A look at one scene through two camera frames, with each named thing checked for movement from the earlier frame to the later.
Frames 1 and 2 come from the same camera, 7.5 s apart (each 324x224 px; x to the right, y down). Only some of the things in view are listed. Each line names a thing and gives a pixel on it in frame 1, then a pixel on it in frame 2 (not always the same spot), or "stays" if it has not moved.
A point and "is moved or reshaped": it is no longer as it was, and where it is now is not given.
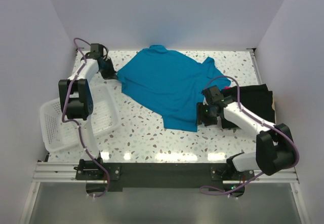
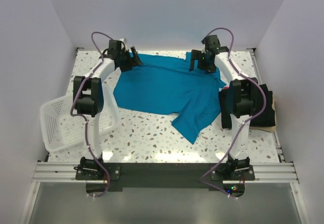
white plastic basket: (59, 135) stays
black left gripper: (112, 74) -> (130, 64)
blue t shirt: (171, 83) is moved or reshaped
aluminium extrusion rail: (55, 172) stays
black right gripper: (201, 117) -> (195, 55)
